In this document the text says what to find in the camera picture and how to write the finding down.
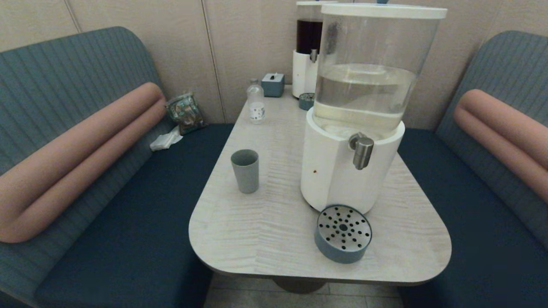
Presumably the grey plastic cup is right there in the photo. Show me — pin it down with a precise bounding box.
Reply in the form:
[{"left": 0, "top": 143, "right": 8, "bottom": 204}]
[{"left": 231, "top": 149, "right": 260, "bottom": 194}]

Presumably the steel dispenser tap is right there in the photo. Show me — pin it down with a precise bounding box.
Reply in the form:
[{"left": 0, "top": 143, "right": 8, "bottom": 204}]
[{"left": 348, "top": 132, "right": 375, "bottom": 170}]

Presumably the clear plastic water bottle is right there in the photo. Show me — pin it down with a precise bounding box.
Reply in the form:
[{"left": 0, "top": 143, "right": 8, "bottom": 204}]
[{"left": 247, "top": 78, "right": 265, "bottom": 124}]

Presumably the clear water dispenser white base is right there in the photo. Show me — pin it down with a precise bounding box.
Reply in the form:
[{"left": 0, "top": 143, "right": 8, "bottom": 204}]
[{"left": 301, "top": 3, "right": 448, "bottom": 214}]

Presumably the blue grey tissue box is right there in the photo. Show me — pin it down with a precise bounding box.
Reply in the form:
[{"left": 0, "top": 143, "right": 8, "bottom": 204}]
[{"left": 261, "top": 73, "right": 286, "bottom": 98}]

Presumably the dark drink dispenser white base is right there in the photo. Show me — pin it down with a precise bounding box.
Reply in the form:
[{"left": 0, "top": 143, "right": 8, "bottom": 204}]
[{"left": 292, "top": 1, "right": 324, "bottom": 99}]

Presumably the green snack bag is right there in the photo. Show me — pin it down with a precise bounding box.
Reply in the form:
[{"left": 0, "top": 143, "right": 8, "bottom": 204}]
[{"left": 165, "top": 91, "right": 207, "bottom": 136}]

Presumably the crumpled white tissue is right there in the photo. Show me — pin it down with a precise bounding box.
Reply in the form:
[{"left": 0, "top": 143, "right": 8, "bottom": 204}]
[{"left": 149, "top": 126, "right": 183, "bottom": 151}]

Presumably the large blue steel drip tray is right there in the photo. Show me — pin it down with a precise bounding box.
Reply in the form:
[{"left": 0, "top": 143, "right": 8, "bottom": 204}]
[{"left": 315, "top": 204, "right": 372, "bottom": 264}]

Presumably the dark teal seat cushion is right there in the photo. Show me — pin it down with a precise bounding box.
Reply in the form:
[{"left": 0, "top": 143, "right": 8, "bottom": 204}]
[
  {"left": 34, "top": 124, "right": 235, "bottom": 308},
  {"left": 396, "top": 128, "right": 548, "bottom": 308}
]

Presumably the pink bench bolster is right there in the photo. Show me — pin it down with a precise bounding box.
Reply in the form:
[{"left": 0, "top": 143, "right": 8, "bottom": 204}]
[
  {"left": 0, "top": 82, "right": 167, "bottom": 243},
  {"left": 454, "top": 89, "right": 548, "bottom": 201}
]

